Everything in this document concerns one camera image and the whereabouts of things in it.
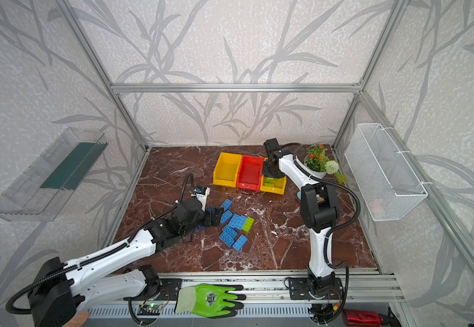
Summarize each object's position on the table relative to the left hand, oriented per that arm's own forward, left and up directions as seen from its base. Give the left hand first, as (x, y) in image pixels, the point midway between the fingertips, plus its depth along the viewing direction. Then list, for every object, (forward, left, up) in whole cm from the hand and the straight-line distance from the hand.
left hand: (218, 202), depth 80 cm
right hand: (+23, -22, -6) cm, 32 cm away
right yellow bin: (+18, -28, -14) cm, 36 cm away
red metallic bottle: (-36, -50, -11) cm, 62 cm away
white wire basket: (-3, -55, +21) cm, 59 cm away
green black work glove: (-31, +1, -13) cm, 34 cm away
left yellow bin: (+26, 0, -15) cm, 30 cm away
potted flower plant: (+23, -44, -1) cm, 50 cm away
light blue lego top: (+6, -2, -14) cm, 15 cm away
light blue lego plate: (-2, -7, -13) cm, 16 cm away
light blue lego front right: (-11, -9, -13) cm, 20 cm away
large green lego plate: (-3, -12, -14) cm, 19 cm away
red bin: (+24, -12, -15) cm, 31 cm away
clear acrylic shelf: (-4, +55, +16) cm, 57 cm away
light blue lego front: (-10, -3, -14) cm, 17 cm away
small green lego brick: (+18, -23, -13) cm, 32 cm away
